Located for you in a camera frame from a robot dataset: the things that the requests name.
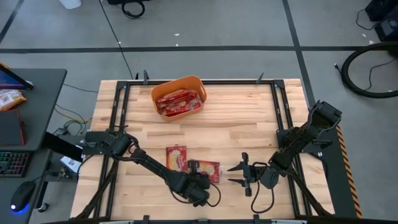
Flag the black metal table frame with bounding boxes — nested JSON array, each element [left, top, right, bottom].
[[76, 79, 335, 224]]

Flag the black desk support bar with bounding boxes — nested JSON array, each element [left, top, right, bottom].
[[42, 132, 85, 163]]

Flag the black computer mouse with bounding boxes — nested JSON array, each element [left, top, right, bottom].
[[10, 180, 37, 215]]

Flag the white floor container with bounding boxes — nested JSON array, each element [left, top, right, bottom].
[[58, 0, 83, 11]]

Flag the backlit keyboard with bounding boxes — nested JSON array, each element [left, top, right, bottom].
[[0, 151, 32, 179]]

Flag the orange snack bag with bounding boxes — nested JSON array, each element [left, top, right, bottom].
[[0, 89, 28, 113]]

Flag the black laptop with red edge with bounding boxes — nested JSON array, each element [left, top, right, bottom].
[[0, 109, 26, 147]]

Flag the black cable with plug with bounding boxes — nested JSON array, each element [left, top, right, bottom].
[[334, 58, 398, 93]]

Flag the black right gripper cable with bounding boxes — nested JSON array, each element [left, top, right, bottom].
[[250, 180, 275, 215]]

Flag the black equipment box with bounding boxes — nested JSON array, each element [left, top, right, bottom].
[[365, 0, 398, 43]]

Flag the long black floor cable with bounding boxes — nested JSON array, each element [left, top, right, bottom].
[[98, 0, 136, 81]]

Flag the black coiled cable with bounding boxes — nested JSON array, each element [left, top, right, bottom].
[[107, 0, 146, 20]]

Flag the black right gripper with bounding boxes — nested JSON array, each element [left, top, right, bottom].
[[226, 151, 267, 198]]

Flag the orange plastic basket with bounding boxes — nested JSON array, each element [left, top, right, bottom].
[[150, 75, 208, 123]]

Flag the thick black hose ring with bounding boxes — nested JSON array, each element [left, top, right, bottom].
[[340, 41, 398, 100]]

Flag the black desk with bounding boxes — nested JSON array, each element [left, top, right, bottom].
[[0, 68, 68, 224]]

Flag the black monitor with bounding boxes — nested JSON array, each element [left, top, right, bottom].
[[0, 62, 35, 91]]

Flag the thin black floor cable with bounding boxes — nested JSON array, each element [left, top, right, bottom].
[[63, 83, 100, 95]]

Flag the black panel with hazard stripe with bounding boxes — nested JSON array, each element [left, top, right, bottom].
[[310, 124, 364, 219]]

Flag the yellow cable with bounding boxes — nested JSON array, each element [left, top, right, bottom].
[[54, 105, 93, 126]]

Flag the small white box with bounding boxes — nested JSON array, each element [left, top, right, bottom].
[[60, 155, 83, 174]]

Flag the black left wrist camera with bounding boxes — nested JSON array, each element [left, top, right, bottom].
[[187, 159, 201, 176]]

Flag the black power strip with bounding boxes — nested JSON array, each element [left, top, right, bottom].
[[53, 126, 69, 138]]

